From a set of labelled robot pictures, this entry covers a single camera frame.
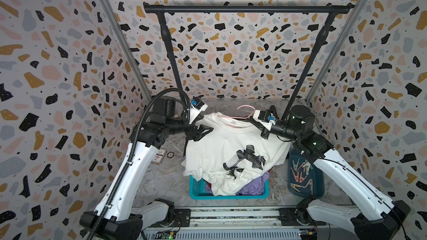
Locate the pink wire hanger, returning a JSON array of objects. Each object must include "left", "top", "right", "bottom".
[{"left": 218, "top": 104, "right": 256, "bottom": 120}]

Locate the white printed t-shirt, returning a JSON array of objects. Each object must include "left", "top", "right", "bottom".
[{"left": 182, "top": 112, "right": 291, "bottom": 196}]

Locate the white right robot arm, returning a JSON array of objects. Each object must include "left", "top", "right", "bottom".
[{"left": 253, "top": 105, "right": 410, "bottom": 240}]

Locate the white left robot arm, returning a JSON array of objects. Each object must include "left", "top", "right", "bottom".
[{"left": 80, "top": 96, "right": 213, "bottom": 240}]

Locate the small card box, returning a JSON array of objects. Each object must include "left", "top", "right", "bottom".
[{"left": 151, "top": 149, "right": 167, "bottom": 164}]

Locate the dark teal clothespin bin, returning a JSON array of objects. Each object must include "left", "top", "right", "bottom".
[{"left": 288, "top": 150, "right": 325, "bottom": 199}]

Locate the teal laundry basket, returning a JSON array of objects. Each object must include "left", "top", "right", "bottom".
[{"left": 189, "top": 176, "right": 269, "bottom": 200}]

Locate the purple garment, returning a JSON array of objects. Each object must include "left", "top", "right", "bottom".
[{"left": 236, "top": 172, "right": 270, "bottom": 196}]

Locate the dark grey clothes rack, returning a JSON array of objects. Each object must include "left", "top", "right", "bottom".
[{"left": 143, "top": 3, "right": 351, "bottom": 120}]

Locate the aluminium corner profile right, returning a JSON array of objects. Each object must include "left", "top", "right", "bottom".
[{"left": 305, "top": 0, "right": 369, "bottom": 104}]

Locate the aluminium corner profile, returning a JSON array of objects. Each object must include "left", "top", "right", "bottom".
[
  {"left": 99, "top": 0, "right": 152, "bottom": 101},
  {"left": 305, "top": 0, "right": 369, "bottom": 104}
]

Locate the aluminium corner profile left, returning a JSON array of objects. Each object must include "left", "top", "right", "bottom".
[{"left": 99, "top": 0, "right": 152, "bottom": 101}]

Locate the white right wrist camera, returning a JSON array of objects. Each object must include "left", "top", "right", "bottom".
[{"left": 252, "top": 110, "right": 277, "bottom": 131}]

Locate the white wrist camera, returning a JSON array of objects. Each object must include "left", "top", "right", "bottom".
[
  {"left": 189, "top": 97, "right": 208, "bottom": 124},
  {"left": 252, "top": 110, "right": 277, "bottom": 131}
]

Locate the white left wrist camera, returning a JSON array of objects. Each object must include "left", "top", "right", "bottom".
[{"left": 189, "top": 97, "right": 208, "bottom": 124}]

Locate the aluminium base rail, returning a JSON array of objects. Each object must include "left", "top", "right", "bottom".
[{"left": 91, "top": 206, "right": 338, "bottom": 240}]

